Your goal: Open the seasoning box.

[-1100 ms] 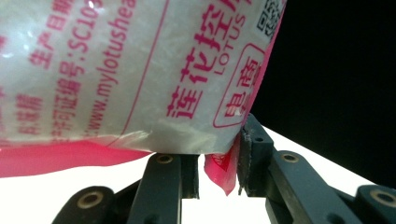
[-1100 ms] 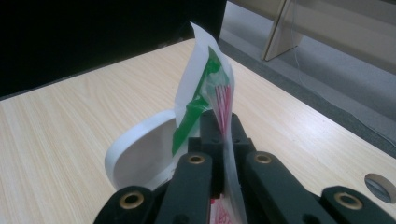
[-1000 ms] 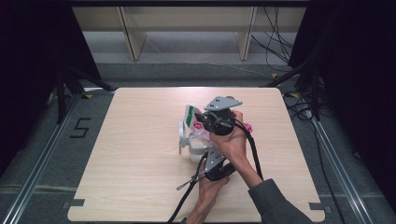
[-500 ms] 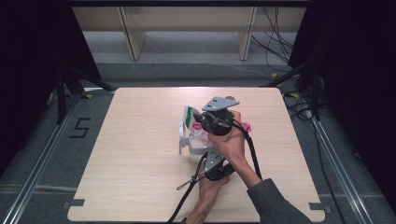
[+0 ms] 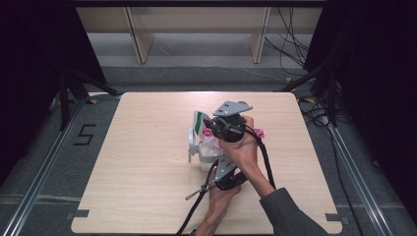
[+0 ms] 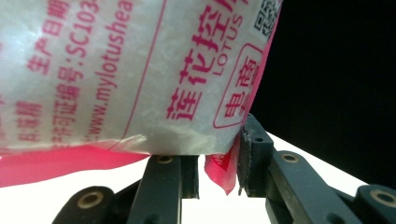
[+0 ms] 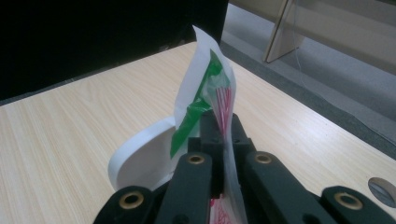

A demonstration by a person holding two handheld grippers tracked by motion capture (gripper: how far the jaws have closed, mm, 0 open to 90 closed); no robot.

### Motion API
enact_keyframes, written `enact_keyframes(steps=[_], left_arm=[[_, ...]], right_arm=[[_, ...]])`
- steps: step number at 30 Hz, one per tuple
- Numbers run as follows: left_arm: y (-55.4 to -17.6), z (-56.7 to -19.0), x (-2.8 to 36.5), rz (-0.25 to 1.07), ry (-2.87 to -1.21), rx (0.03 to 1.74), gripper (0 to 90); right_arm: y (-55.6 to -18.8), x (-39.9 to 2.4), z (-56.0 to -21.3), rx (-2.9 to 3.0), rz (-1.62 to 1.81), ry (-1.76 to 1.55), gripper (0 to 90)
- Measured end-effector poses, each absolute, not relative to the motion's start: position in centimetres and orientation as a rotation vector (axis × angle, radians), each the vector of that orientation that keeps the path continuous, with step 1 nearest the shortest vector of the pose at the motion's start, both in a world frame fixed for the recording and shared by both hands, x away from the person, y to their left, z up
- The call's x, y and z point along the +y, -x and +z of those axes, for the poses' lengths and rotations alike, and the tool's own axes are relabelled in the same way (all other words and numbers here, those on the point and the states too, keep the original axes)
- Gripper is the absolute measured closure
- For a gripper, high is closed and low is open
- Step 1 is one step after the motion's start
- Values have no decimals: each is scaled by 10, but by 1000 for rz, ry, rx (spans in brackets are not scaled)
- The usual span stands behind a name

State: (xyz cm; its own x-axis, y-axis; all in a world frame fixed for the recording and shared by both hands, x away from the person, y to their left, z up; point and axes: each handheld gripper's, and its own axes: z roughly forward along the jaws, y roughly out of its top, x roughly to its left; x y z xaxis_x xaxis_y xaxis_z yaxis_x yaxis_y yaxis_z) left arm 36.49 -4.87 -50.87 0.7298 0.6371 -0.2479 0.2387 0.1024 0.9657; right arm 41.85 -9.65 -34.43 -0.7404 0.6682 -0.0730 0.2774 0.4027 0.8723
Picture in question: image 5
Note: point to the person's right hand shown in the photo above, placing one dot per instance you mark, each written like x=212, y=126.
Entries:
x=244, y=150

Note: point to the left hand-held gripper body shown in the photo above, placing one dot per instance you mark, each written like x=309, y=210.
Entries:
x=226, y=165

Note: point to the black curtain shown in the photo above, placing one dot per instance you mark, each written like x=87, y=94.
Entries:
x=377, y=82
x=36, y=65

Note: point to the aluminium floor rail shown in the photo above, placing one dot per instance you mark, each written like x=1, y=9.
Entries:
x=39, y=177
x=357, y=183

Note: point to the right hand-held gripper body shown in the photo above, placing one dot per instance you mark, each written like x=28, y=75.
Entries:
x=231, y=129

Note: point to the pink and white plastic bag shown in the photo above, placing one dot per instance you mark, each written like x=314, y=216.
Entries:
x=199, y=123

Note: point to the light wooden shelf unit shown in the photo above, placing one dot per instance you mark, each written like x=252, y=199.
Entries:
x=196, y=19

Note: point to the black metal stand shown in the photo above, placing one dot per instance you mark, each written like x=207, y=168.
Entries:
x=331, y=98
x=65, y=98

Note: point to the person's left hand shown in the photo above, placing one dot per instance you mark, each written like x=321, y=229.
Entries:
x=219, y=198

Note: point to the black table bracket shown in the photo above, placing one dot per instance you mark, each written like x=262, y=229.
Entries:
x=78, y=213
x=336, y=217

